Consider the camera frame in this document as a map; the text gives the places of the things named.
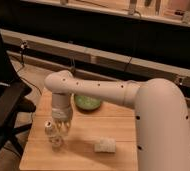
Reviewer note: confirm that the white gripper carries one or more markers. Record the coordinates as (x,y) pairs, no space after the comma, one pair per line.
(62,115)

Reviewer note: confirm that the clear plastic bottle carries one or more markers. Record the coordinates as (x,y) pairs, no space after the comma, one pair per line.
(51,132)

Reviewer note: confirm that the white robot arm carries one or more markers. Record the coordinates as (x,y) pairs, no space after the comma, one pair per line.
(161,113)

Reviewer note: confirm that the green bowl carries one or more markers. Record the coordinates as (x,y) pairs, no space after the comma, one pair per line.
(87,103)

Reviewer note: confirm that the white sponge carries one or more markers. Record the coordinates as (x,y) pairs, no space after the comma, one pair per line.
(105,145)

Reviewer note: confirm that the black office chair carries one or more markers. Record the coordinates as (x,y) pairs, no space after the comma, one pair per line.
(13,92)

